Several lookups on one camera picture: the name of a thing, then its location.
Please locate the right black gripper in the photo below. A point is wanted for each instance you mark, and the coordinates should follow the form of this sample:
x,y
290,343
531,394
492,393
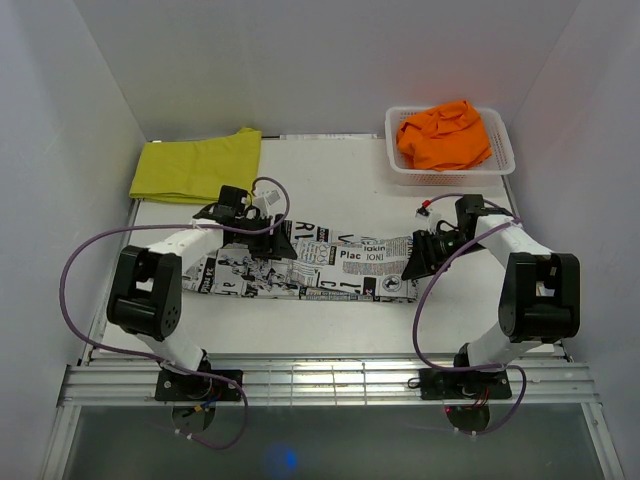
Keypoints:
x,y
423,260

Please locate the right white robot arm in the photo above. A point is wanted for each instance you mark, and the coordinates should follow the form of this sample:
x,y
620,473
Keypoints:
x,y
541,291

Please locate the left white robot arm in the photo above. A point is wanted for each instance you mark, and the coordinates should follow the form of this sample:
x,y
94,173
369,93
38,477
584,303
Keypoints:
x,y
146,294

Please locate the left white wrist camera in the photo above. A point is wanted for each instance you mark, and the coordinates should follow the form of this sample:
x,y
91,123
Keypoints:
x,y
265,201

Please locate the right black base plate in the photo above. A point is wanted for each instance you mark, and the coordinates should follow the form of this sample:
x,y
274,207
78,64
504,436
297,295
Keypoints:
x,y
439,385

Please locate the aluminium rail frame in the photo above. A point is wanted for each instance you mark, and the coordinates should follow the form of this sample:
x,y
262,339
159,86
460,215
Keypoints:
x,y
327,396

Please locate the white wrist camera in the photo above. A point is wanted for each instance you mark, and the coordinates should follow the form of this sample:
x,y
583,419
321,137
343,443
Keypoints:
x,y
265,201
428,216

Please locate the orange trousers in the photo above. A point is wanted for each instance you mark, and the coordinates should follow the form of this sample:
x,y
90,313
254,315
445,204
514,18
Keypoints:
x,y
448,137

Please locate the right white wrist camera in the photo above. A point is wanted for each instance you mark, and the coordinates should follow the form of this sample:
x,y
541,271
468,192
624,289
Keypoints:
x,y
428,216

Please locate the folded yellow-green trousers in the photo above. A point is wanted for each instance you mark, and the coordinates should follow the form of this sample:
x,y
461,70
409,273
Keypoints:
x,y
193,172

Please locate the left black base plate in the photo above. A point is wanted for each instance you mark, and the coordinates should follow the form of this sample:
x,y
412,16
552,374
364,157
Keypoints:
x,y
176,387

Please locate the newspaper print trousers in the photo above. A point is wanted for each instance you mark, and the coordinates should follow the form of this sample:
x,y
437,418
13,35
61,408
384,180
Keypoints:
x,y
330,265

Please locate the white plastic basket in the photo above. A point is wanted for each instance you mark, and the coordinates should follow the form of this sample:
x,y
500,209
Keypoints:
x,y
500,163

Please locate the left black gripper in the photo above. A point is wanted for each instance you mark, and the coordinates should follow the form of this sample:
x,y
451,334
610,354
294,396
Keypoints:
x,y
275,246

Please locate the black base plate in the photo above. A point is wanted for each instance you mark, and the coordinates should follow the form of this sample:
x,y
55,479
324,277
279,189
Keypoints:
x,y
176,387
439,385

